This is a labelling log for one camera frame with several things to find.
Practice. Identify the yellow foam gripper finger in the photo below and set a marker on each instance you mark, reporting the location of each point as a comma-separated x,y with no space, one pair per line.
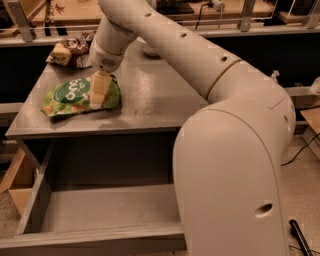
99,85

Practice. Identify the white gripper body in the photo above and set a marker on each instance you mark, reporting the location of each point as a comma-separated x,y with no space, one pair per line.
102,58

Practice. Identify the green rice chip bag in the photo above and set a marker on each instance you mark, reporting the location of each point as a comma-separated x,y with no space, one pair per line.
72,98

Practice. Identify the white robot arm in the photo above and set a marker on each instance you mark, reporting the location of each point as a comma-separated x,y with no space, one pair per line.
227,156

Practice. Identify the brown snack bag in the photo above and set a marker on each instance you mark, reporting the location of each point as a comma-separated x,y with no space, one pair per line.
73,52

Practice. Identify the grey drawer cabinet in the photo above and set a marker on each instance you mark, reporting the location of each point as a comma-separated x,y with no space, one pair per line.
107,140

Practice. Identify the open grey top drawer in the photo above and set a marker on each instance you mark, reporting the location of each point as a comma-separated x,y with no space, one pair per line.
78,208

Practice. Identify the white ceramic bowl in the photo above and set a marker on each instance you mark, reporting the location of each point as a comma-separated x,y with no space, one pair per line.
146,48

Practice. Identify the black monitor base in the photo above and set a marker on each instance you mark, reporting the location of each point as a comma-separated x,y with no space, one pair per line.
174,7

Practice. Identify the grey metal railing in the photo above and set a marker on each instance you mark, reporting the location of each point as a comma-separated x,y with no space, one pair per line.
46,21

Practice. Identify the cardboard box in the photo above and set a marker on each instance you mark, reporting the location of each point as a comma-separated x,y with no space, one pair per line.
19,180

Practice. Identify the clear sanitizer pump bottle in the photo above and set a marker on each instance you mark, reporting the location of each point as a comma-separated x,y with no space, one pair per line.
274,76

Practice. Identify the black cylindrical tool handle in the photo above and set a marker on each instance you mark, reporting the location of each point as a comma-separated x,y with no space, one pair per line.
297,233

